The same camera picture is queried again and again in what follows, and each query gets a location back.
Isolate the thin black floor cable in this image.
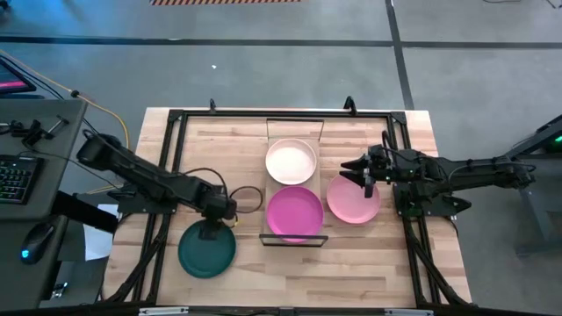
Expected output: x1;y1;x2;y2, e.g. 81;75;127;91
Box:
0;54;102;137

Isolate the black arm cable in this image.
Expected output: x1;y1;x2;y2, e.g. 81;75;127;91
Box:
183;166;265;215
380;129;416;155

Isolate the silver table bracket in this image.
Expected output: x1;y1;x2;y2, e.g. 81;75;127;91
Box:
138;306;191;316
384;308;434;316

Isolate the black backlit keyboard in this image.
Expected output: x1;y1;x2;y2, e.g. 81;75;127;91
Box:
0;154;45;205

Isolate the striped hazard floor tape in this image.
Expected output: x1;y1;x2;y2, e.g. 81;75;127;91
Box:
148;0;304;7

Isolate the black stand with green light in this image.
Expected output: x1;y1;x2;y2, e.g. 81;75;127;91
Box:
499;113;562;255

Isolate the black desk clamp tool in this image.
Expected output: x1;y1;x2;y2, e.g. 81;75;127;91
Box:
8;114;71;148

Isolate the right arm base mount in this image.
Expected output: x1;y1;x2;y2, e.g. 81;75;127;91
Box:
393;182;472;219

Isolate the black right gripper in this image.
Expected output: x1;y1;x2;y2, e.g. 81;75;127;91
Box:
338;143;399;199

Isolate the pink plate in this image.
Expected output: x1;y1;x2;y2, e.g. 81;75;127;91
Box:
325;174;382;226

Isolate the white paper sheet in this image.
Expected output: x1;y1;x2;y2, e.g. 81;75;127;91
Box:
83;203;120;262

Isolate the black padded bar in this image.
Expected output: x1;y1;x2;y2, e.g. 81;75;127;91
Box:
51;190;119;234

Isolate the grey side desk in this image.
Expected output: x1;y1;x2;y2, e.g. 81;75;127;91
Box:
0;98;89;316

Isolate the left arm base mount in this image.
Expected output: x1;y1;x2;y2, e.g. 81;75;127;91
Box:
107;183;177;216

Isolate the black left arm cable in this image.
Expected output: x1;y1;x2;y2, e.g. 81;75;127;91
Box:
183;166;265;215

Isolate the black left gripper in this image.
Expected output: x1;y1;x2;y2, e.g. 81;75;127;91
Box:
198;192;239;241

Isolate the dark green plate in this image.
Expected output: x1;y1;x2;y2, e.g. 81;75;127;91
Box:
177;219;237;280

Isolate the yellow cable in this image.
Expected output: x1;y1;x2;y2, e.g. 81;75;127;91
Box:
0;49;132;195

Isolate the black computer mouse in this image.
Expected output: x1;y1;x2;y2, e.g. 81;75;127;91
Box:
19;222;56;266

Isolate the peach plate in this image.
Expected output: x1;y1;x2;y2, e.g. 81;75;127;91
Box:
264;138;318;186

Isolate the black metal table frame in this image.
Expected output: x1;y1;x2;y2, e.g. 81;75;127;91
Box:
103;108;473;309

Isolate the computer monitor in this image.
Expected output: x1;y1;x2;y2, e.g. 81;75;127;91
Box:
0;56;38;96

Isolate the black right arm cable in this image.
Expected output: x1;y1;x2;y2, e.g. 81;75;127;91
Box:
380;129;416;155

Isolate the magenta plate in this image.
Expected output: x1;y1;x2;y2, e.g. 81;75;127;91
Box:
266;185;325;244

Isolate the small silver metal clip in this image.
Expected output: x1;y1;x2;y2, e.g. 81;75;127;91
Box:
49;281;69;301

